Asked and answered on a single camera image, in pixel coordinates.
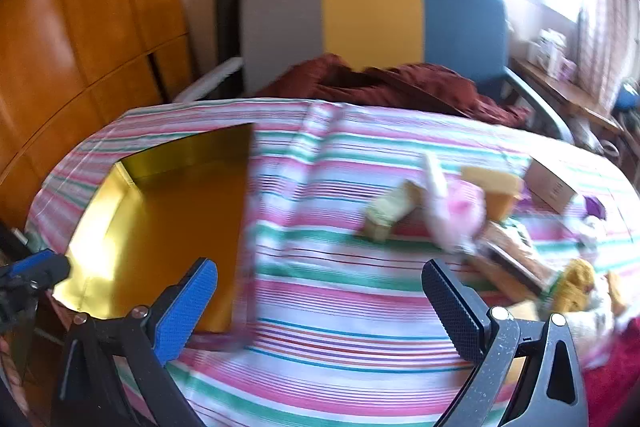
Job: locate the person's red garment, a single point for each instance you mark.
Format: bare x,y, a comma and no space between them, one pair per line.
615,382

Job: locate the checked curtain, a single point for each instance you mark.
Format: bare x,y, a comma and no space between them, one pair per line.
610,7

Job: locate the purple snack packet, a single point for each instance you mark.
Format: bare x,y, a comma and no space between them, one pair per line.
594,207

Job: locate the wooden side table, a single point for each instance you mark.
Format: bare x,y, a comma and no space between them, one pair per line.
565,92

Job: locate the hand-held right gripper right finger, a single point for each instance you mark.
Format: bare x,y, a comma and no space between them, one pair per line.
452,307

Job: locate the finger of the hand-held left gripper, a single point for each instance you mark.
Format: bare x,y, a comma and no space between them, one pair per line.
37,268

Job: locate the yellow knitted sock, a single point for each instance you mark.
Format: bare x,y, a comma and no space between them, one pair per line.
575,287

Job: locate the maroon jacket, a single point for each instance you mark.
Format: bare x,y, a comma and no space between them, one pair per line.
400,87

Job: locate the purple patterned box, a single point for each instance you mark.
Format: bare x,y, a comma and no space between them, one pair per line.
567,69

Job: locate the white carton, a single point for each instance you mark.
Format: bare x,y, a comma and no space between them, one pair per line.
547,47

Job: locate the wooden wardrobe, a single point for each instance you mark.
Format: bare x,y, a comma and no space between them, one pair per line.
75,32

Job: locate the grey yellow blue chair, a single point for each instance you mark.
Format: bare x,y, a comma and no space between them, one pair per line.
370,17

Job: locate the maroon box with gold interior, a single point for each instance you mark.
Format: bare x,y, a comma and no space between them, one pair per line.
165,227

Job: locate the pink white bag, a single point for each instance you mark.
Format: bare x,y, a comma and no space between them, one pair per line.
460,212

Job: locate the yellow green snack packet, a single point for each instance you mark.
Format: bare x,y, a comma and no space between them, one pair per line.
387,212

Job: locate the striped tablecloth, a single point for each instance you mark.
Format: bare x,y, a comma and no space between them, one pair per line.
325,307

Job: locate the beige cardboard box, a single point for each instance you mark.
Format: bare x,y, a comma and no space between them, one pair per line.
550,187

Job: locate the blue round container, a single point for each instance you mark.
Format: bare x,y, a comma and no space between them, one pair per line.
627,99

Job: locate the cracker packet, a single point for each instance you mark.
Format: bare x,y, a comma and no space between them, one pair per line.
510,262

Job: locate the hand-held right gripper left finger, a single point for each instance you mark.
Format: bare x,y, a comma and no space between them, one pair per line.
185,312

